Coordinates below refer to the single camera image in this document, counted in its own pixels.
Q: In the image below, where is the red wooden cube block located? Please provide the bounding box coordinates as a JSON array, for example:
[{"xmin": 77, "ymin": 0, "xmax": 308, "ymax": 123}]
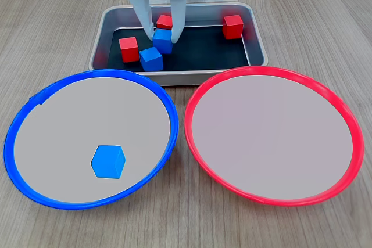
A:
[
  {"xmin": 156, "ymin": 14, "xmax": 174, "ymax": 30},
  {"xmin": 222, "ymin": 15, "xmax": 244, "ymax": 40},
  {"xmin": 118, "ymin": 36, "xmax": 140, "ymax": 64}
]

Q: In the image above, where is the blue wooden cube block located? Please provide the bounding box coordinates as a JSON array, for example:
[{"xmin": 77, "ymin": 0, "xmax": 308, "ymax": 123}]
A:
[
  {"xmin": 90, "ymin": 144, "xmax": 127, "ymax": 179},
  {"xmin": 152, "ymin": 28, "xmax": 174, "ymax": 55},
  {"xmin": 138, "ymin": 46, "xmax": 164, "ymax": 72}
]

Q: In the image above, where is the black tray liner mat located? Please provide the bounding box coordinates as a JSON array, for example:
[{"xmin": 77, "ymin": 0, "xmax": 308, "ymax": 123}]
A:
[{"xmin": 106, "ymin": 26, "xmax": 251, "ymax": 72}]

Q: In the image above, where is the silver metal tray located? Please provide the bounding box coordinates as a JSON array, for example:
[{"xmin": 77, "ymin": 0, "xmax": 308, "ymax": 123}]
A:
[{"xmin": 88, "ymin": 2, "xmax": 269, "ymax": 87}]

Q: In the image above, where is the blue-rimmed white dish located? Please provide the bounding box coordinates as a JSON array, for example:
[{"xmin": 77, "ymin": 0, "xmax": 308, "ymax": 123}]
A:
[{"xmin": 3, "ymin": 69, "xmax": 179, "ymax": 210}]

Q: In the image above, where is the red-rimmed white dish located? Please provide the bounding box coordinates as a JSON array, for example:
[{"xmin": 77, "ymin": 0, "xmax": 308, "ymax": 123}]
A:
[{"xmin": 183, "ymin": 66, "xmax": 365, "ymax": 208}]

